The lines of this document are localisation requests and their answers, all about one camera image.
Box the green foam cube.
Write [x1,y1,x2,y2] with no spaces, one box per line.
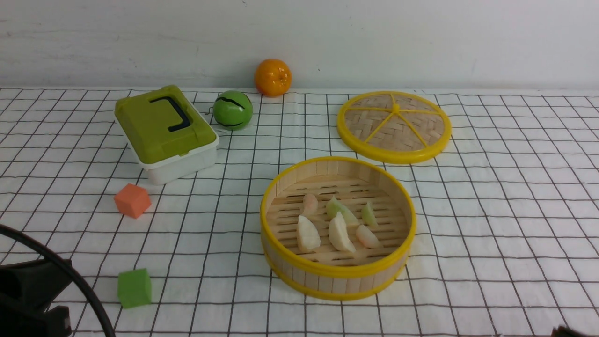
[117,268,152,309]

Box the green toy ball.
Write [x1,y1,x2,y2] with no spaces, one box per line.
[212,90,253,131]

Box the pink dumpling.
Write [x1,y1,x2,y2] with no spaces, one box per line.
[356,225,383,248]
[302,193,319,216]

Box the orange foam cube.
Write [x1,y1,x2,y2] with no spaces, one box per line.
[114,183,152,219]

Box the white black grid tablecloth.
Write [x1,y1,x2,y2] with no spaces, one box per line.
[0,88,599,337]

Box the green dumpling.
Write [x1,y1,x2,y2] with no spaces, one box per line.
[361,201,379,227]
[326,196,360,227]

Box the white dumpling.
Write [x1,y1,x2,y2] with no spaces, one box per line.
[297,215,321,253]
[328,211,357,254]

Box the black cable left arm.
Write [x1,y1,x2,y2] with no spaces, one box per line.
[0,224,116,337]

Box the bamboo steamer tray yellow rim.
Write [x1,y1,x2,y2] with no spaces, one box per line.
[260,156,416,301]

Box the orange toy fruit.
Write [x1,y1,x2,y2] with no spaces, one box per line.
[254,59,292,97]

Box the yellow woven steamer lid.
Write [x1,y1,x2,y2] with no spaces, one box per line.
[336,90,452,164]

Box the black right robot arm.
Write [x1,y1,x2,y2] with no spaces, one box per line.
[550,325,592,337]

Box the green lidded white box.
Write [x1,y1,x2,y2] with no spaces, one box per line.
[114,85,219,185]

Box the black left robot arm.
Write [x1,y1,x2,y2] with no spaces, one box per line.
[0,259,72,337]

